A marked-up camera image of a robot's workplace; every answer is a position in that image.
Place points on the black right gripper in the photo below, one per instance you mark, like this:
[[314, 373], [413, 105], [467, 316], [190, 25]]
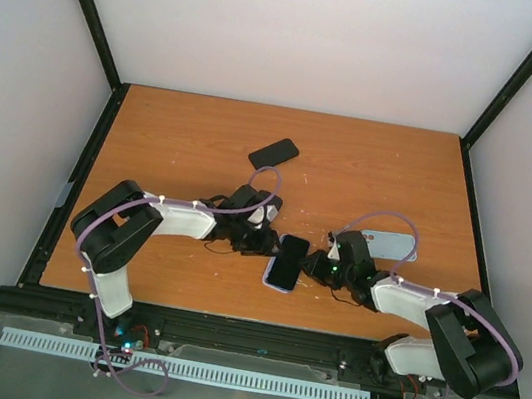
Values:
[[315, 267]]

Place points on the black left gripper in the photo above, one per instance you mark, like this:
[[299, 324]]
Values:
[[263, 245]]

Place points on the blue phone black screen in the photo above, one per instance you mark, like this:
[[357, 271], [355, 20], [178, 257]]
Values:
[[293, 248]]

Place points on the lavender phone case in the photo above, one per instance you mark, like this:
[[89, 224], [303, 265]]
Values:
[[281, 274]]

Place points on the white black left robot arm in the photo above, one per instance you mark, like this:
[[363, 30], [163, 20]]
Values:
[[109, 232]]

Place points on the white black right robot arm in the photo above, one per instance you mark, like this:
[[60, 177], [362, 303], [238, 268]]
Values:
[[469, 347]]

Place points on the light blue phone case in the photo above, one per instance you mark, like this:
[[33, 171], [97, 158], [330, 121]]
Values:
[[387, 245]]

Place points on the black phone on table top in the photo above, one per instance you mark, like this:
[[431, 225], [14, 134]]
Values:
[[274, 154]]

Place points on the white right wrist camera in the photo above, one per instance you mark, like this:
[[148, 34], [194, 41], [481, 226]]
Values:
[[333, 247]]

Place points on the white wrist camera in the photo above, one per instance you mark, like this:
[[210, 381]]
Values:
[[333, 247], [262, 215]]

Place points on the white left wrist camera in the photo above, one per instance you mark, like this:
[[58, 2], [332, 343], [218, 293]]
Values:
[[262, 215]]

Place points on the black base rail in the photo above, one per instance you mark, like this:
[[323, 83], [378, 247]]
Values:
[[161, 327]]

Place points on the light blue cable duct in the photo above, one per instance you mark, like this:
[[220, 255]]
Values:
[[178, 369]]

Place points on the black right frame post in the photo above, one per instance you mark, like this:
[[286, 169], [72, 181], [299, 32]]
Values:
[[507, 92]]

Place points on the black frame post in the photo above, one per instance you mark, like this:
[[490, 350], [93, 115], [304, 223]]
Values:
[[507, 92], [87, 4]]

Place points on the black left frame post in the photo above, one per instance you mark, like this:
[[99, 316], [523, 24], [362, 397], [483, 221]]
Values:
[[87, 4]]

